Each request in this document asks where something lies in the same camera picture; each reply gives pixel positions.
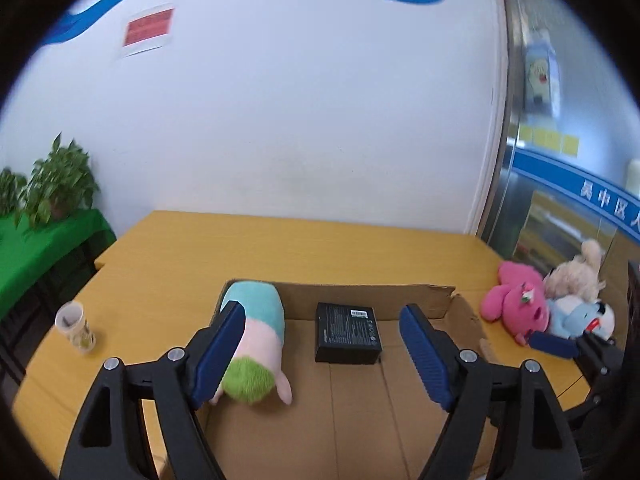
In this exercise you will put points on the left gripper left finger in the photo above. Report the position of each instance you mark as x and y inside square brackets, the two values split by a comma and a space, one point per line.
[109, 439]

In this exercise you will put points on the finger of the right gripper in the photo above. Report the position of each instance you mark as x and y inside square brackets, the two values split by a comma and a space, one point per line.
[592, 354]

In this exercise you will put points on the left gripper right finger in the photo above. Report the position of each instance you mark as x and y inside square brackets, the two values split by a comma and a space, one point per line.
[534, 440]

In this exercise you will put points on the black product box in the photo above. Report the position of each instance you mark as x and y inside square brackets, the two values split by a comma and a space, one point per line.
[346, 335]

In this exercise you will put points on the blue white plush toy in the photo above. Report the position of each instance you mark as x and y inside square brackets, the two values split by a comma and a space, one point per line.
[570, 317]

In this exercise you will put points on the beige plush toy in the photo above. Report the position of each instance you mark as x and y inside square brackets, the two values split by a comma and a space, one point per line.
[578, 277]

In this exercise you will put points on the pink plush toy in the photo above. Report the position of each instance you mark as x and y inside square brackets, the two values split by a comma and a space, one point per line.
[518, 301]

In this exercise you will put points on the paper cup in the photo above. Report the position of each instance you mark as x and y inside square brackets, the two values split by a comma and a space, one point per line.
[71, 322]

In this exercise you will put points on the cardboard box tray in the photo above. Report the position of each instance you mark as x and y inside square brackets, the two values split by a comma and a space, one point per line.
[345, 421]

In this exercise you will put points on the green pink teal plush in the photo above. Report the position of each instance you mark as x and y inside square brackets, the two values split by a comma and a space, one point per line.
[256, 366]

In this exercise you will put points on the green cloth side table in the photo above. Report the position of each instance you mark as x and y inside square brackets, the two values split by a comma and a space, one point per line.
[27, 254]

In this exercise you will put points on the small potted green plant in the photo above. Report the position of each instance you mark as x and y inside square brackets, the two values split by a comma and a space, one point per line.
[11, 186]

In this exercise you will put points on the large potted green plant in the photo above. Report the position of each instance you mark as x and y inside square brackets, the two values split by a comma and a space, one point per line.
[59, 185]

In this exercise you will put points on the cartoon door sticker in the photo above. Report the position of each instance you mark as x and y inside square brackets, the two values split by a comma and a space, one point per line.
[541, 80]

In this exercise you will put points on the red wall sign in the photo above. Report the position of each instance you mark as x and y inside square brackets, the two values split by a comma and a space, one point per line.
[148, 31]

